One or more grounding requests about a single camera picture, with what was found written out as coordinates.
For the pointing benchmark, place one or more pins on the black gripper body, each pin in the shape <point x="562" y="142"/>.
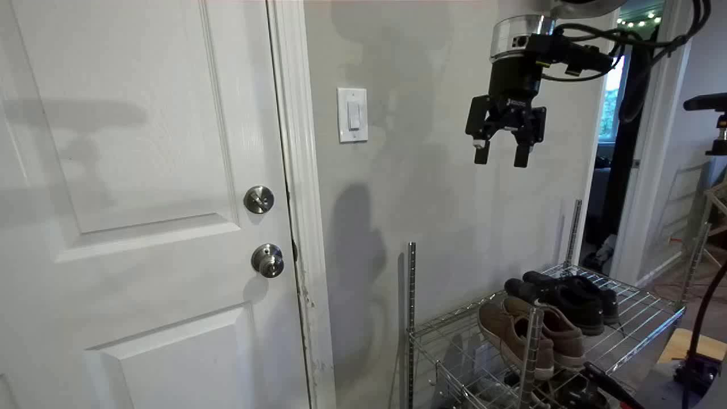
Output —
<point x="514" y="86"/>

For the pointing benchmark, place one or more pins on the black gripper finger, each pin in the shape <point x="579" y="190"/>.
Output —
<point x="528" y="137"/>
<point x="478" y="126"/>

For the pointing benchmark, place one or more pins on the white rocker light switch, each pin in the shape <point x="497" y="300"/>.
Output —
<point x="353" y="115"/>

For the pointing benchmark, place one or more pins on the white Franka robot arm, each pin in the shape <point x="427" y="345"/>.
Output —
<point x="523" y="34"/>

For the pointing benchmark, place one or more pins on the silver deadbolt thumb turn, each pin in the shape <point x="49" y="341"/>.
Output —
<point x="260" y="197"/>

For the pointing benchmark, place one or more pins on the white doorway trim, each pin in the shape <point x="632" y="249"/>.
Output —
<point x="652" y="174"/>

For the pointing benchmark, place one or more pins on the black shoe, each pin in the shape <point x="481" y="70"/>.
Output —
<point x="564" y="303"/>
<point x="588" y="292"/>

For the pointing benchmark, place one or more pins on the brown suede shoe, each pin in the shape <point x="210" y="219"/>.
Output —
<point x="514" y="341"/>
<point x="548" y="326"/>

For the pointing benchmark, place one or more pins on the silver round door knob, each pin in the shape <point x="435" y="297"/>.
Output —
<point x="268" y="259"/>

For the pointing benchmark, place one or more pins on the yellow floor pad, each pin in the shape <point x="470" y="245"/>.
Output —
<point x="695" y="345"/>

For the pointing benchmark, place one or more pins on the white panelled door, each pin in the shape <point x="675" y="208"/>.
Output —
<point x="137" y="228"/>

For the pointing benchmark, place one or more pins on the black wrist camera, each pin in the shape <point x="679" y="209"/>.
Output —
<point x="569" y="54"/>

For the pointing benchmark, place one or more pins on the white door frame trim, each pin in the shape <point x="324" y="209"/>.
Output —
<point x="307" y="190"/>

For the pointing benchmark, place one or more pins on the black camera on stand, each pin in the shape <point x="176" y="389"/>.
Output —
<point x="711" y="115"/>

